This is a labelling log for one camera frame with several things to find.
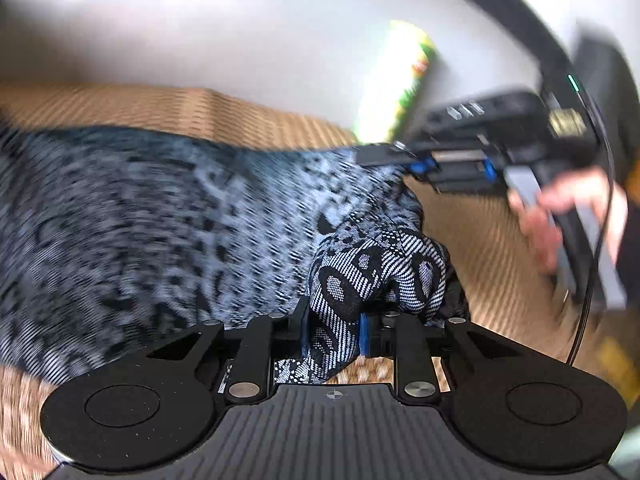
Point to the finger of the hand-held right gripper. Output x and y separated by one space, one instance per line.
465 177
380 154

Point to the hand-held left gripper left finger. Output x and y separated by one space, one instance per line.
303 327

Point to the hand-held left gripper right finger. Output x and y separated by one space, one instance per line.
365 335

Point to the leopard print knit sweater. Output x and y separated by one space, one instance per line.
150 210

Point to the person's right hand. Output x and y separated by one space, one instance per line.
585 190

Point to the brown woven rattan mat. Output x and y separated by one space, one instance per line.
500 260

